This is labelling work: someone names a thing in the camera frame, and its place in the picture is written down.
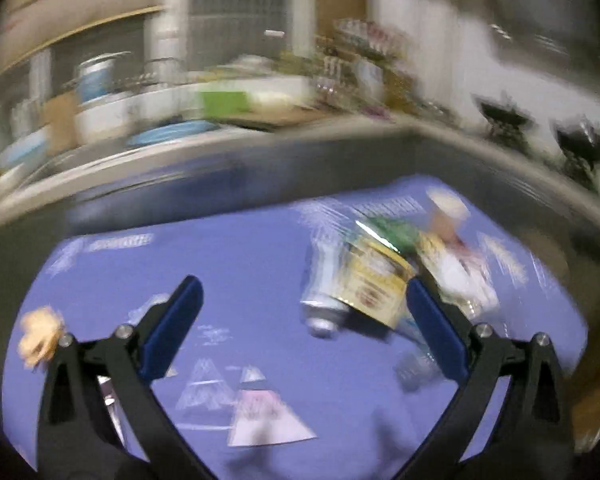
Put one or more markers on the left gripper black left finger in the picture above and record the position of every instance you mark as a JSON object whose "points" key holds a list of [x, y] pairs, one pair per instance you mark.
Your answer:
{"points": [[76, 437]]}

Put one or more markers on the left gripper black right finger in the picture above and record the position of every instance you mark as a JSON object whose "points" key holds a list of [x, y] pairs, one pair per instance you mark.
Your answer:
{"points": [[508, 418]]}

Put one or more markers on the yellow red paper box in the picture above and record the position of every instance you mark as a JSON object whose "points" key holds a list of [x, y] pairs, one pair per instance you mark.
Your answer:
{"points": [[373, 280]]}

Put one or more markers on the kitchen counter cabinet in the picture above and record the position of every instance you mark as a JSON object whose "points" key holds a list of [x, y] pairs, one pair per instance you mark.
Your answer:
{"points": [[115, 188]]}

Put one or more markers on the white crumpled wrapper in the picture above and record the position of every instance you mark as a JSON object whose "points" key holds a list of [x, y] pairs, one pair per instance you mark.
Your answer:
{"points": [[461, 273]]}

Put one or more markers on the black wok left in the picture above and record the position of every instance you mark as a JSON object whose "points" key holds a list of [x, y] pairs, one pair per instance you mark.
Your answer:
{"points": [[507, 124]]}

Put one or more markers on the green plastic basin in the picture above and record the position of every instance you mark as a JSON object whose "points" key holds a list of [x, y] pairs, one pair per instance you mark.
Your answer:
{"points": [[220, 104]]}

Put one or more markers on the blue white pot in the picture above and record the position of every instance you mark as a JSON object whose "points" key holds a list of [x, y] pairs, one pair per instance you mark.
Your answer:
{"points": [[95, 76]]}

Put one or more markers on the black wok with wooden handle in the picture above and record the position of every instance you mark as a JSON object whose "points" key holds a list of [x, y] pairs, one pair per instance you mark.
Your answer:
{"points": [[579, 141]]}

